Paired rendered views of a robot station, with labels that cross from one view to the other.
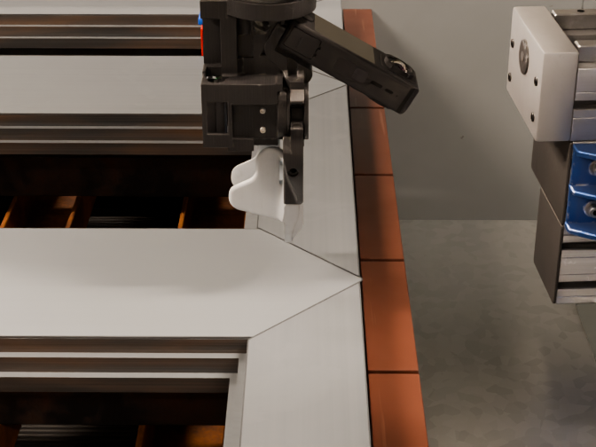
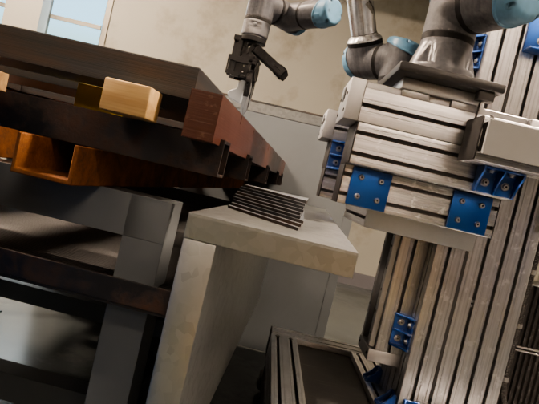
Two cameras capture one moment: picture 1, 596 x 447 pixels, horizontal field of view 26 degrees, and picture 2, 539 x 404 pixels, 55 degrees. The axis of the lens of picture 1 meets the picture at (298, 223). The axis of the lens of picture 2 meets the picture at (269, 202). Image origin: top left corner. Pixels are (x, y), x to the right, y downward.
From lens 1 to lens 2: 86 cm
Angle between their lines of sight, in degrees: 26
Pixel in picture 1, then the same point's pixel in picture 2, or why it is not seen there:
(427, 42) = (301, 177)
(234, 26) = (242, 42)
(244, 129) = (237, 70)
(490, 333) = not seen: hidden behind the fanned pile
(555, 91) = (330, 121)
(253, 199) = (234, 94)
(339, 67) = (267, 59)
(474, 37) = (316, 179)
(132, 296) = not seen: hidden behind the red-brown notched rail
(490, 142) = not seen: hidden behind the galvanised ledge
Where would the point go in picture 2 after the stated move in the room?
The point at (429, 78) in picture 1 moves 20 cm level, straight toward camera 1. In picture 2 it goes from (299, 190) to (293, 189)
